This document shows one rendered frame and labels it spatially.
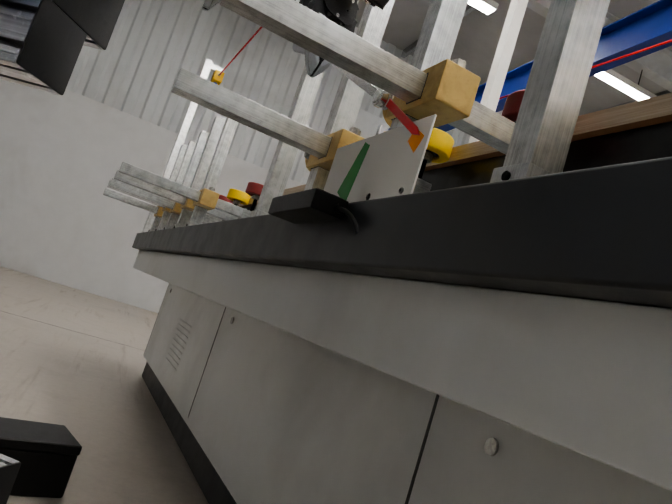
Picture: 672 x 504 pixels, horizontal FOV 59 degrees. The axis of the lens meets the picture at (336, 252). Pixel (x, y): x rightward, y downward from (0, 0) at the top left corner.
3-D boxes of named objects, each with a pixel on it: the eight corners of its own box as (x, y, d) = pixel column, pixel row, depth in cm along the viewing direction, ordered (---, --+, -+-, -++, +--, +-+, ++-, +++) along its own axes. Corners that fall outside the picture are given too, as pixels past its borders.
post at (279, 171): (254, 219, 117) (324, 15, 122) (247, 220, 121) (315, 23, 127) (275, 227, 118) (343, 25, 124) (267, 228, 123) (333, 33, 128)
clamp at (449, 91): (434, 98, 65) (447, 57, 66) (377, 121, 78) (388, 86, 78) (473, 119, 68) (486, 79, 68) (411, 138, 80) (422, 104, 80)
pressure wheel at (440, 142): (433, 193, 94) (453, 127, 96) (385, 183, 97) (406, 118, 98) (438, 207, 102) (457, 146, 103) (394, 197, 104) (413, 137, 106)
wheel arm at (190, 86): (171, 92, 81) (182, 64, 82) (168, 97, 84) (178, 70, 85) (426, 205, 98) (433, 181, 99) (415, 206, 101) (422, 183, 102)
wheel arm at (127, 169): (118, 173, 173) (123, 160, 173) (117, 174, 176) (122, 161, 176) (254, 225, 190) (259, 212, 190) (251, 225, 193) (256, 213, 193)
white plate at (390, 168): (406, 198, 63) (433, 112, 64) (314, 210, 87) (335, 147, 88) (410, 200, 63) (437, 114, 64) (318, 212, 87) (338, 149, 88)
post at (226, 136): (185, 238, 185) (235, 97, 190) (183, 238, 188) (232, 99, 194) (196, 241, 186) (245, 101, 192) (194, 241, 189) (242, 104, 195)
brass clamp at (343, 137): (329, 157, 87) (340, 126, 88) (298, 168, 100) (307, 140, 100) (365, 173, 90) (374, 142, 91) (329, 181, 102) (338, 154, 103)
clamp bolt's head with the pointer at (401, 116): (412, 118, 64) (378, 83, 76) (401, 138, 65) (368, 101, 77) (427, 126, 65) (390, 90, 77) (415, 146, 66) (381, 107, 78)
